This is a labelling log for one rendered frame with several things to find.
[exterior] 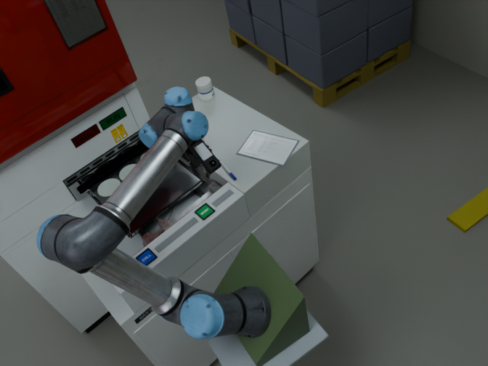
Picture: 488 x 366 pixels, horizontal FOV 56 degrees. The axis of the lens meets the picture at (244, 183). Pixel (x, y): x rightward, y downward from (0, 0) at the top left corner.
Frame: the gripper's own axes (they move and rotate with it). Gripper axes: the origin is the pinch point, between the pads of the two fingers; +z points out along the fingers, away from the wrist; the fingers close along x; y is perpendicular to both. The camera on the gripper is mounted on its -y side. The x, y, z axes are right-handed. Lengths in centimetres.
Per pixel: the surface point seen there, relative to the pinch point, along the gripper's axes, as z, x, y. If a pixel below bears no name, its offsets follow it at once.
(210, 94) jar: 11, -37, 48
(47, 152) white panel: -2, 34, 58
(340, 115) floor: 110, -149, 71
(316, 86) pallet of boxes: 95, -149, 93
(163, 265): 17.6, 28.1, -4.1
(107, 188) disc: 21, 23, 48
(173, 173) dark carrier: 20.6, -1.1, 32.1
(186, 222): 14.7, 12.5, 2.3
